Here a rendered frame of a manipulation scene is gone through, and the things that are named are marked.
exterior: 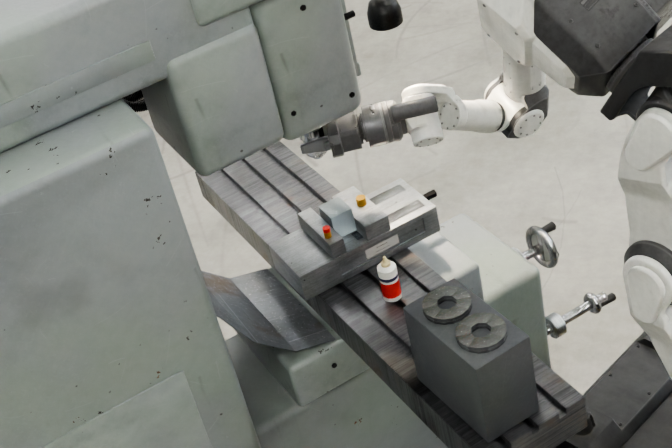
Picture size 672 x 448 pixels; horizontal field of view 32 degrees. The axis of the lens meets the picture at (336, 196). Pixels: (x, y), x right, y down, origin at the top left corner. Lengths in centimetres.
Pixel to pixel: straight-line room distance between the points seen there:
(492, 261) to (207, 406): 84
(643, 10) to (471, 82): 287
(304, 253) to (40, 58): 80
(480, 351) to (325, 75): 62
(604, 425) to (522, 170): 191
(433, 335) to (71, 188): 68
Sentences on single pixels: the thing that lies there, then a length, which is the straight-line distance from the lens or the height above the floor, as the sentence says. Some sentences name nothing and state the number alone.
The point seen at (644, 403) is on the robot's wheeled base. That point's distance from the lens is 267.
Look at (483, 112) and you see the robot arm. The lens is 253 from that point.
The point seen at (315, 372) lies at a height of 81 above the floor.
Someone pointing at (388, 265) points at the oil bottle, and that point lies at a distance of 241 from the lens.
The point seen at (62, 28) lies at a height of 173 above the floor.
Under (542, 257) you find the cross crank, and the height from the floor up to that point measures 60.
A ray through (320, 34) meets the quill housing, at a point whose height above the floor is 151.
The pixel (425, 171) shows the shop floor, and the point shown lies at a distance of 444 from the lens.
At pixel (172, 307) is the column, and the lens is 218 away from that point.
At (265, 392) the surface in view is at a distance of 263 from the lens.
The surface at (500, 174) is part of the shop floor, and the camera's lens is 436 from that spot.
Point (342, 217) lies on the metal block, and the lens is 251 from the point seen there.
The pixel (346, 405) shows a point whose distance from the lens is 265.
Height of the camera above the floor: 254
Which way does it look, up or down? 35 degrees down
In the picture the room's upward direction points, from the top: 14 degrees counter-clockwise
